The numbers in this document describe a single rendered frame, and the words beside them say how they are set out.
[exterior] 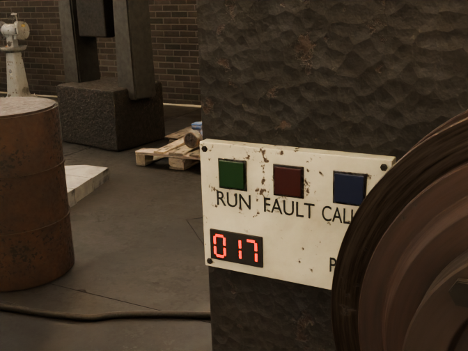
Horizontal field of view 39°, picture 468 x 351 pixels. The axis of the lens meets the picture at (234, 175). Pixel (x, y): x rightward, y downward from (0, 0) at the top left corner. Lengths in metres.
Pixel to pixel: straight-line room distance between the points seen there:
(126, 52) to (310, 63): 5.16
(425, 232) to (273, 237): 0.29
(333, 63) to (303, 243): 0.23
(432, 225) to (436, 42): 0.23
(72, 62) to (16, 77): 2.77
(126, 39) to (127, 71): 0.28
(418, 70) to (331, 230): 0.22
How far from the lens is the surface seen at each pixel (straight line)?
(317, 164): 0.81
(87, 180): 4.84
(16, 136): 3.24
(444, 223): 0.61
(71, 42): 6.49
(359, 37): 0.79
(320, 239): 0.84
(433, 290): 0.58
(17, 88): 9.21
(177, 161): 5.27
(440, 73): 0.77
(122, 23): 5.93
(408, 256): 0.63
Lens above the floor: 1.44
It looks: 17 degrees down
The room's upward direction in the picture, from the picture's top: 2 degrees counter-clockwise
